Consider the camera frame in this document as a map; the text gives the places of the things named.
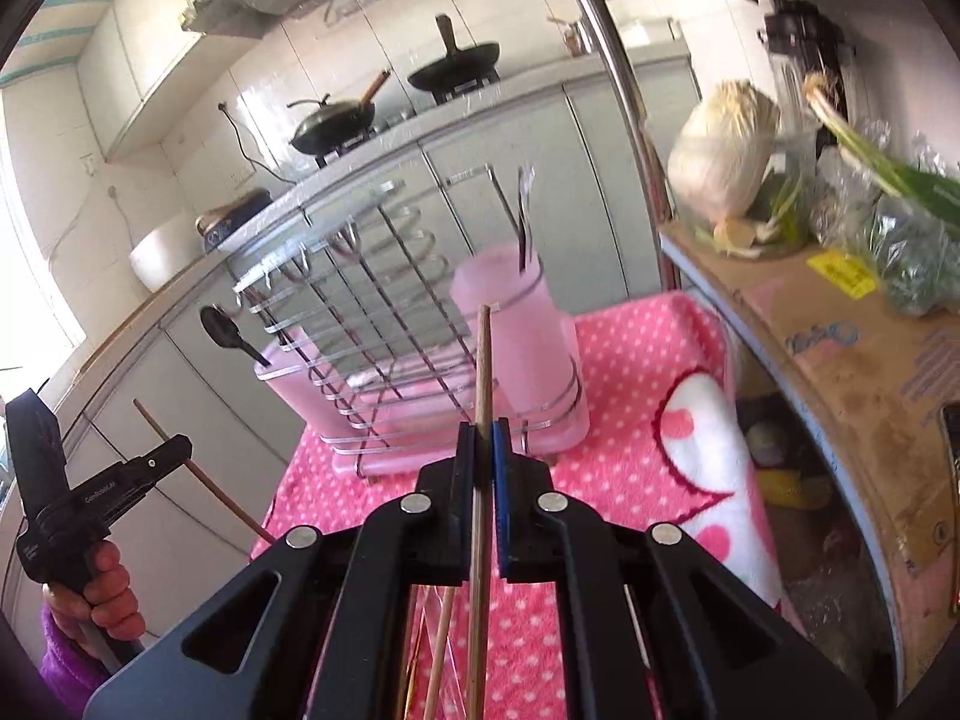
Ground steel kettle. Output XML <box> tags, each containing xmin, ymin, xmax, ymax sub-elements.
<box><xmin>547</xmin><ymin>15</ymin><xmax>593</xmax><ymax>57</ymax></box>

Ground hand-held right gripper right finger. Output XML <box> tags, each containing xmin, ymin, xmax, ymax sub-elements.
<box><xmin>491</xmin><ymin>416</ymin><xmax>878</xmax><ymax>720</ymax></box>

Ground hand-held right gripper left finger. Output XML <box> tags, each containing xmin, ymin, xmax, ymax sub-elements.
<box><xmin>82</xmin><ymin>420</ymin><xmax>481</xmax><ymax>720</ymax></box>

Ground black power cable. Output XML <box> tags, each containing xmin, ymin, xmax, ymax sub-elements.
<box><xmin>217</xmin><ymin>101</ymin><xmax>297</xmax><ymax>185</ymax></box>

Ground metal wire utensil rack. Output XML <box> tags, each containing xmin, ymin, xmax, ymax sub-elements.
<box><xmin>232</xmin><ymin>165</ymin><xmax>586</xmax><ymax>479</ymax></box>

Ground wooden chopstick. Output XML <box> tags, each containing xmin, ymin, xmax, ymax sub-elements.
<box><xmin>466</xmin><ymin>304</ymin><xmax>494</xmax><ymax>720</ymax></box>
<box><xmin>133</xmin><ymin>398</ymin><xmax>278</xmax><ymax>543</ymax></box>
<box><xmin>401</xmin><ymin>585</ymin><xmax>419</xmax><ymax>720</ymax></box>
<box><xmin>422</xmin><ymin>585</ymin><xmax>456</xmax><ymax>720</ymax></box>

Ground metal grater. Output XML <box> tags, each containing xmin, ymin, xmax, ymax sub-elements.
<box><xmin>941</xmin><ymin>403</ymin><xmax>960</xmax><ymax>511</ymax></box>

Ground person's left forearm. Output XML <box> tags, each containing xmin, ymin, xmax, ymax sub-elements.
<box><xmin>41</xmin><ymin>604</ymin><xmax>113</xmax><ymax>713</ymax></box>

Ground clear plastic container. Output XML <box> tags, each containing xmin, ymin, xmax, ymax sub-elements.
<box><xmin>675</xmin><ymin>120</ymin><xmax>822</xmax><ymax>256</ymax></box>

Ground black wok with lid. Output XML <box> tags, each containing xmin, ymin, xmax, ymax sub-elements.
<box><xmin>287</xmin><ymin>69</ymin><xmax>392</xmax><ymax>157</ymax></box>

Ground cardboard sheet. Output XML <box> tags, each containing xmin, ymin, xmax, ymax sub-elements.
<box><xmin>671</xmin><ymin>229</ymin><xmax>960</xmax><ymax>668</ymax></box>

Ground pink polka dot blanket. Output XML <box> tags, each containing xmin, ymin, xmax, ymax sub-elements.
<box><xmin>262</xmin><ymin>292</ymin><xmax>807</xmax><ymax>720</ymax></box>

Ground green onions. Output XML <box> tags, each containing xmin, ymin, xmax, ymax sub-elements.
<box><xmin>804</xmin><ymin>73</ymin><xmax>960</xmax><ymax>241</ymax></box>

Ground plastic bag of greens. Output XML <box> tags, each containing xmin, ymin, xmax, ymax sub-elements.
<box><xmin>814</xmin><ymin>142</ymin><xmax>960</xmax><ymax>316</ymax></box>

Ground black blender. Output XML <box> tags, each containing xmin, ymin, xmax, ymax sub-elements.
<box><xmin>757</xmin><ymin>0</ymin><xmax>856</xmax><ymax>117</ymax></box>

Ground white wall cabinet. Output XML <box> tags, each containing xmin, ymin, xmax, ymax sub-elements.
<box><xmin>75</xmin><ymin>0</ymin><xmax>248</xmax><ymax>162</ymax></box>

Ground black spoon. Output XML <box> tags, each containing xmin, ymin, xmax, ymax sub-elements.
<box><xmin>199</xmin><ymin>305</ymin><xmax>267</xmax><ymax>368</ymax></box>

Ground pink plastic utensil holder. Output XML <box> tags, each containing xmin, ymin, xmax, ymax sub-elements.
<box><xmin>253</xmin><ymin>244</ymin><xmax>590</xmax><ymax>477</ymax></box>

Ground napa cabbage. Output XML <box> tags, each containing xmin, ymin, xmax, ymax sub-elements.
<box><xmin>666</xmin><ymin>81</ymin><xmax>782</xmax><ymax>222</ymax></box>

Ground person's left hand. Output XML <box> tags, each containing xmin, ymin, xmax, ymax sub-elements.
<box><xmin>46</xmin><ymin>540</ymin><xmax>145</xmax><ymax>646</ymax></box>

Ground ginger piece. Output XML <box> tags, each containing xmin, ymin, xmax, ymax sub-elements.
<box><xmin>712</xmin><ymin>219</ymin><xmax>758</xmax><ymax>256</ymax></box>

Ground clear plastic fork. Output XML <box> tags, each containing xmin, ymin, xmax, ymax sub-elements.
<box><xmin>431</xmin><ymin>637</ymin><xmax>473</xmax><ymax>720</ymax></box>

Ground yellow object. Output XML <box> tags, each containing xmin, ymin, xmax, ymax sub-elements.
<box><xmin>754</xmin><ymin>469</ymin><xmax>830</xmax><ymax>511</ymax></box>

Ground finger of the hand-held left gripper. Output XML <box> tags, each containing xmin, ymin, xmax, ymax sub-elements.
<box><xmin>112</xmin><ymin>435</ymin><xmax>194</xmax><ymax>500</ymax></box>

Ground metal shelf rack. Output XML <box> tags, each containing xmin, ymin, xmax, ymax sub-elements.
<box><xmin>547</xmin><ymin>0</ymin><xmax>960</xmax><ymax>720</ymax></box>

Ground white rice cooker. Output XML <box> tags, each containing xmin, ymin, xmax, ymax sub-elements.
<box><xmin>129</xmin><ymin>211</ymin><xmax>218</xmax><ymax>292</ymax></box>

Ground grey kitchen cabinet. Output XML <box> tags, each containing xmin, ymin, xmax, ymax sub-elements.
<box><xmin>0</xmin><ymin>37</ymin><xmax>706</xmax><ymax>616</ymax></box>

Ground gas stove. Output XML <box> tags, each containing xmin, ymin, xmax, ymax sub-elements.
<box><xmin>311</xmin><ymin>75</ymin><xmax>503</xmax><ymax>170</ymax></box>

